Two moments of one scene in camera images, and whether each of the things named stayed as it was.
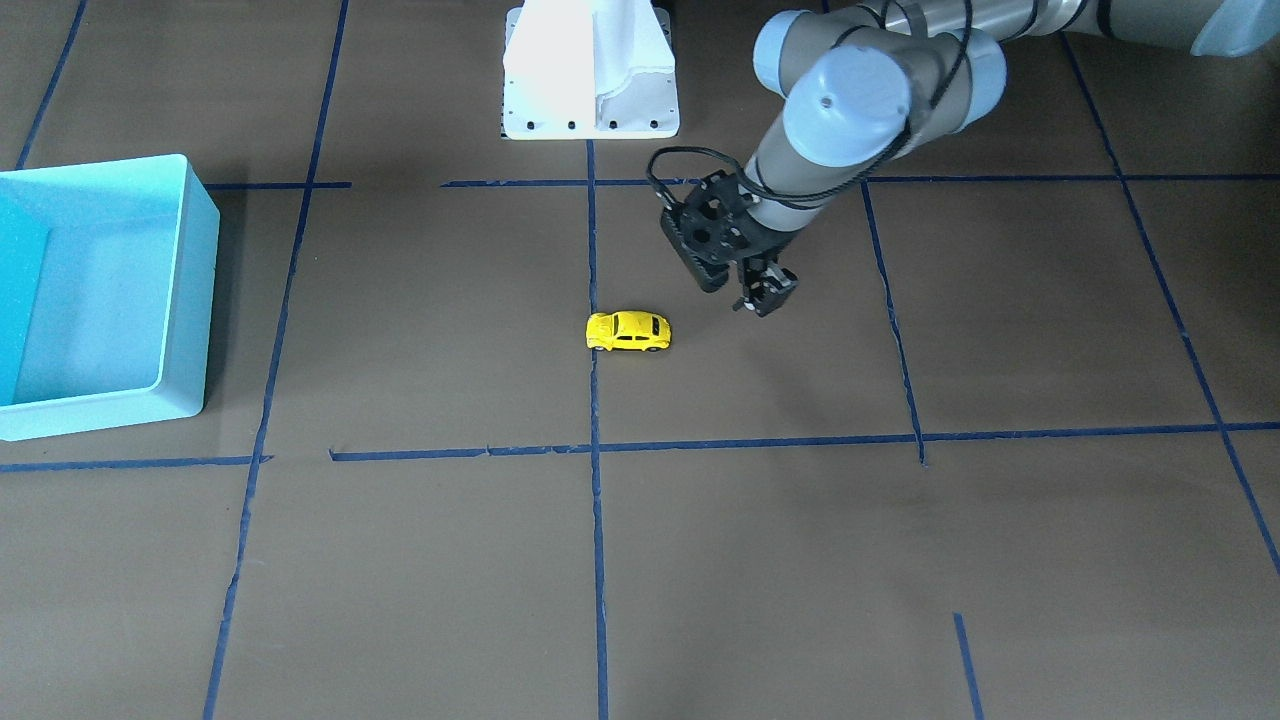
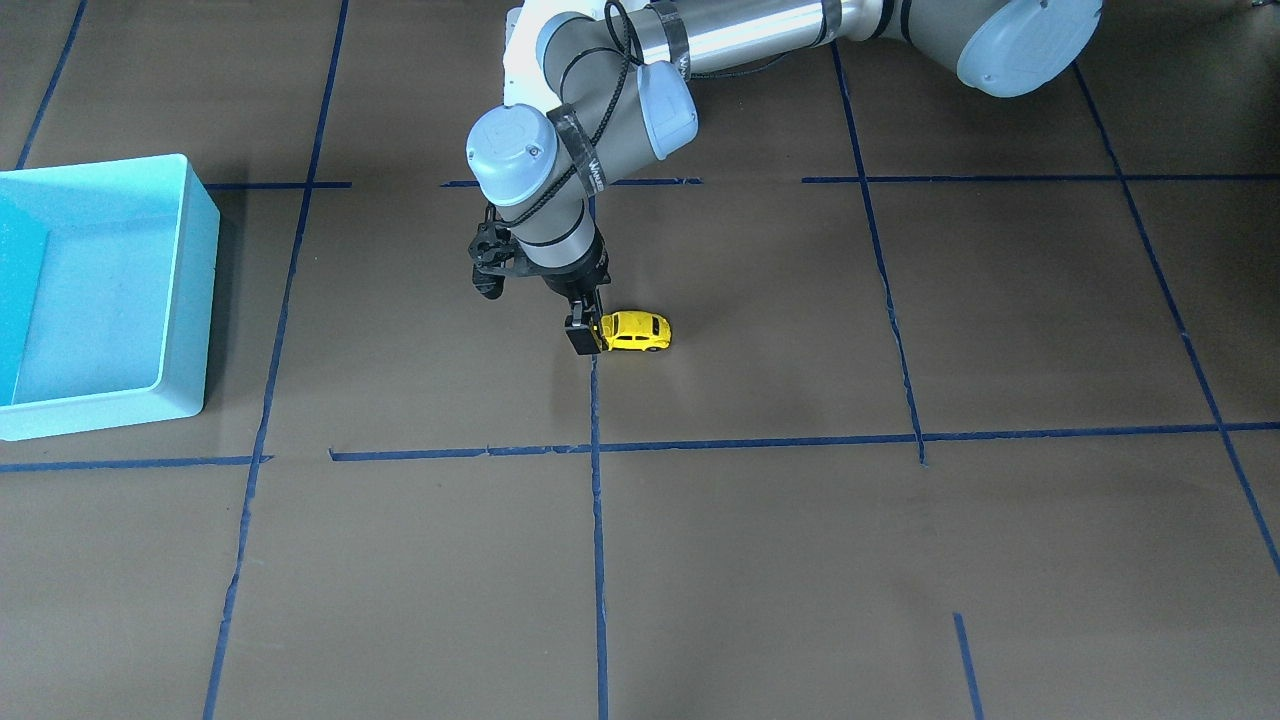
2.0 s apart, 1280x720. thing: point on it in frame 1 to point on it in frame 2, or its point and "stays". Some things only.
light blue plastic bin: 109,281 stays
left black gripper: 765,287 to 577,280
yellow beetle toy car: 628,330 stays
